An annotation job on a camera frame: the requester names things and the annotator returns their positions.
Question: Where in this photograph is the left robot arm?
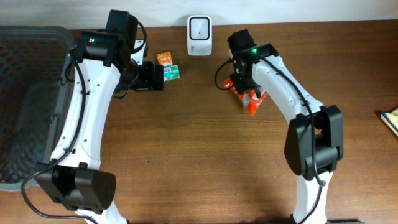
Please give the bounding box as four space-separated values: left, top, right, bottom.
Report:
33 28 164 223

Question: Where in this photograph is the cream yellow snack bag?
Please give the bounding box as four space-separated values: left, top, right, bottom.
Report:
380 109 398 136

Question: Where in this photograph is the white barcode scanner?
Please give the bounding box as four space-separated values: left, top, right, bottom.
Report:
187 15 213 56

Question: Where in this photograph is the red snack bag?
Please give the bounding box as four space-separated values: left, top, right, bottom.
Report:
223 78 267 116

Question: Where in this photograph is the small orange teal box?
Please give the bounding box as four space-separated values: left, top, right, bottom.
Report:
156 52 180 82

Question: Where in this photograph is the grey plastic mesh basket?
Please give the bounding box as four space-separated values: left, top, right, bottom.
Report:
1 26 75 192

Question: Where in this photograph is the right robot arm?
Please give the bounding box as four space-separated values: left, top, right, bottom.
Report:
229 44 344 223

